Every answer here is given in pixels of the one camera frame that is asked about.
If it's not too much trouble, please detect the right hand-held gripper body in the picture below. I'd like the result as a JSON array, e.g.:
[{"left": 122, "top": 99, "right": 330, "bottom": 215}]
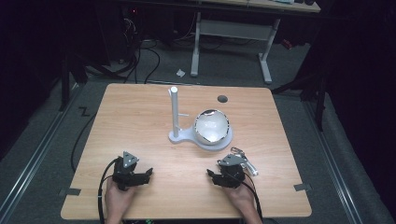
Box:
[{"left": 217, "top": 154, "right": 248, "bottom": 189}]

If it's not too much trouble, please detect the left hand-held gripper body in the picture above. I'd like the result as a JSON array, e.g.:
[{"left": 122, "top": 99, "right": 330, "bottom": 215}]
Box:
[{"left": 111, "top": 151, "right": 140, "bottom": 191}]

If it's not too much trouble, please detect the person's left hand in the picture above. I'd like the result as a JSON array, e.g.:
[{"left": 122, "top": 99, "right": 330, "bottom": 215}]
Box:
[{"left": 105, "top": 178, "right": 138, "bottom": 219}]

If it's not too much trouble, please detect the person's right hand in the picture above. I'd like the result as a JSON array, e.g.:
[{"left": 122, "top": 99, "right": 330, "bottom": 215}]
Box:
[{"left": 221, "top": 181, "right": 257, "bottom": 219}]

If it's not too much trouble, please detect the silver metal clip tool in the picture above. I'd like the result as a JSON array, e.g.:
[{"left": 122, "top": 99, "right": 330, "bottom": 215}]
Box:
[{"left": 230, "top": 147, "right": 260, "bottom": 177}]

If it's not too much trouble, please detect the silver metal bowl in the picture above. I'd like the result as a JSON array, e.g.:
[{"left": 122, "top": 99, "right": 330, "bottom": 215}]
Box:
[{"left": 193, "top": 108, "right": 231, "bottom": 147}]

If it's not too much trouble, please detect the grey tape strip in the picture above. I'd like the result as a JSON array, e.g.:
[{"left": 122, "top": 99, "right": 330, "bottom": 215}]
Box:
[
  {"left": 292, "top": 183, "right": 313, "bottom": 192},
  {"left": 58, "top": 187, "right": 82, "bottom": 198}
]

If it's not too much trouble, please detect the black metal stand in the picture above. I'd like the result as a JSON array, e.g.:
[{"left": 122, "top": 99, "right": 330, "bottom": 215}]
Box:
[
  {"left": 58, "top": 50, "right": 90, "bottom": 112},
  {"left": 270, "top": 60, "right": 330, "bottom": 133}
]

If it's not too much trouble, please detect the dark computer tower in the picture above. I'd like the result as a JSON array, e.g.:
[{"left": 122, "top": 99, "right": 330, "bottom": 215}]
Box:
[{"left": 120, "top": 5, "right": 143, "bottom": 63}]

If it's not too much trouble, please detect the white-framed wooden desk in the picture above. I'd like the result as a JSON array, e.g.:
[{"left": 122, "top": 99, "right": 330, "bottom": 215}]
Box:
[{"left": 190, "top": 0, "right": 322, "bottom": 86}]

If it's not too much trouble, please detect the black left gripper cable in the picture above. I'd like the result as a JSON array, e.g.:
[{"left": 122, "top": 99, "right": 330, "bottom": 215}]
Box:
[{"left": 97, "top": 157, "right": 121, "bottom": 224}]

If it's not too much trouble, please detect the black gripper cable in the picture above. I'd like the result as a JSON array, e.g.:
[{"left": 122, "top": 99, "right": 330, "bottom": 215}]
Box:
[
  {"left": 97, "top": 157, "right": 121, "bottom": 224},
  {"left": 243, "top": 173, "right": 264, "bottom": 222}
]

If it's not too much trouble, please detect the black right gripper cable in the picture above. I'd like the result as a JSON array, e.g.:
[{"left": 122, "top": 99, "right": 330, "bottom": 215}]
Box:
[{"left": 243, "top": 173, "right": 264, "bottom": 222}]

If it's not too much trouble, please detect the thin black floor cable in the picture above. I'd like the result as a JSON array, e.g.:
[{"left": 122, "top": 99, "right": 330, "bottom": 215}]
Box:
[{"left": 70, "top": 112, "right": 98, "bottom": 174}]

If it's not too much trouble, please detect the white stand with post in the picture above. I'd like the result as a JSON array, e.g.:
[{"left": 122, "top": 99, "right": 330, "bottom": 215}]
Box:
[{"left": 167, "top": 86, "right": 233, "bottom": 153}]

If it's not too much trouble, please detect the metal floor rail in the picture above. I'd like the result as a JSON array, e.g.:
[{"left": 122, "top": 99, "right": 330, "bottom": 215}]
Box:
[
  {"left": 0, "top": 83, "right": 82, "bottom": 219},
  {"left": 302, "top": 98, "right": 364, "bottom": 224}
]

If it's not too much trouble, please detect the bundle of black floor cables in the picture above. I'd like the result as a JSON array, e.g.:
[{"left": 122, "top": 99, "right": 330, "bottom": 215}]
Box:
[{"left": 122, "top": 18, "right": 162, "bottom": 85}]

